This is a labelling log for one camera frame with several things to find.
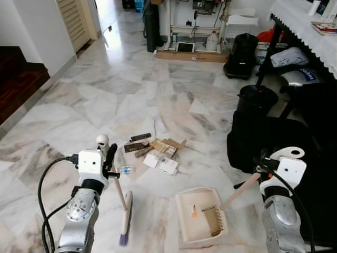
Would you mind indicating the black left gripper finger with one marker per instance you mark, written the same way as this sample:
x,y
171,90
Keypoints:
x,y
112,155

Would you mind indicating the beige plastic dustpan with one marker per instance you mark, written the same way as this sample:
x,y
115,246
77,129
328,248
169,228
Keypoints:
x,y
192,224

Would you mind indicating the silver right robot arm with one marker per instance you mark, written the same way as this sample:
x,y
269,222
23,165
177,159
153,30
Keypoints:
x,y
279,221

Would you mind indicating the small clear plastic bottle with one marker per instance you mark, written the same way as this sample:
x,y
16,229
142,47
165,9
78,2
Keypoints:
x,y
126,169

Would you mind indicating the dark brown flat box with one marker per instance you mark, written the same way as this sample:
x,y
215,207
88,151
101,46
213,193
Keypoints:
x,y
134,147
140,137

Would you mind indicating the brown stick wrapper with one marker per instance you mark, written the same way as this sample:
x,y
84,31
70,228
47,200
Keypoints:
x,y
144,152

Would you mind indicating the small white carton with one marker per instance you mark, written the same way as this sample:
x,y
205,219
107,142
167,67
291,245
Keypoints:
x,y
151,160

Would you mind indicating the large black bag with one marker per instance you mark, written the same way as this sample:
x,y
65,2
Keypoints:
x,y
316,158

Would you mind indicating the large white carton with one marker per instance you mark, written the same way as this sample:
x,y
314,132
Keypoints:
x,y
168,166

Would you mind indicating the black round bucket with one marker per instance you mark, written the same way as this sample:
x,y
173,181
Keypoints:
x,y
256,97

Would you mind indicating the orange scrap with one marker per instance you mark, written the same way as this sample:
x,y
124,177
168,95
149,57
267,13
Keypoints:
x,y
194,212

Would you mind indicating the blue and white bag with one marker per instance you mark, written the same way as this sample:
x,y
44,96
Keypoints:
x,y
301,77

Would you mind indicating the grey cloth bag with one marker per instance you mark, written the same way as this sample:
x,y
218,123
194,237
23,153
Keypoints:
x,y
289,57

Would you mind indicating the black table leg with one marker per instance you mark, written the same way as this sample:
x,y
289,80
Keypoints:
x,y
268,52

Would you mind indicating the dark wooden stairs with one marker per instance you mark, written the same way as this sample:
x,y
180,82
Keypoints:
x,y
18,87

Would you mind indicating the long flat cardboard box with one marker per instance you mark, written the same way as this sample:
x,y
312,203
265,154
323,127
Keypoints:
x,y
192,55

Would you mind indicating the red cloth item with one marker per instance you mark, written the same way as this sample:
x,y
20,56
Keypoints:
x,y
266,36

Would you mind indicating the white framed tablet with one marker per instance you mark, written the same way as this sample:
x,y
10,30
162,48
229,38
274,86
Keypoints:
x,y
185,47

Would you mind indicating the table with white tablecloth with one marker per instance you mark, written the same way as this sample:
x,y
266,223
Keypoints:
x,y
303,37

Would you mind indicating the tall black case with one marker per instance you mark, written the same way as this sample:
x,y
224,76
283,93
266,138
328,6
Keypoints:
x,y
152,29

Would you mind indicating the clear plastic jug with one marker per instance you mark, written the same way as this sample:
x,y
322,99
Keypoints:
x,y
211,42

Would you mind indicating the beige louvered door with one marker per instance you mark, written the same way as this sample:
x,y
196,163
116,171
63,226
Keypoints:
x,y
76,23

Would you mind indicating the colourful book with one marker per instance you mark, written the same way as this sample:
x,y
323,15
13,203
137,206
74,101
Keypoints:
x,y
325,27

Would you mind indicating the white sewing machine table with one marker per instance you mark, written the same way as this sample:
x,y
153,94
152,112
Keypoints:
x,y
197,23

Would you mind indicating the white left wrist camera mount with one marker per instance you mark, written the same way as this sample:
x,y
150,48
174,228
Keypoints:
x,y
90,166

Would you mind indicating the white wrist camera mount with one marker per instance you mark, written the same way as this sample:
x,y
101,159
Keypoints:
x,y
290,171
90,166

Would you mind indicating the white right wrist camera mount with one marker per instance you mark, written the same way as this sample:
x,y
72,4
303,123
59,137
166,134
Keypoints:
x,y
290,171

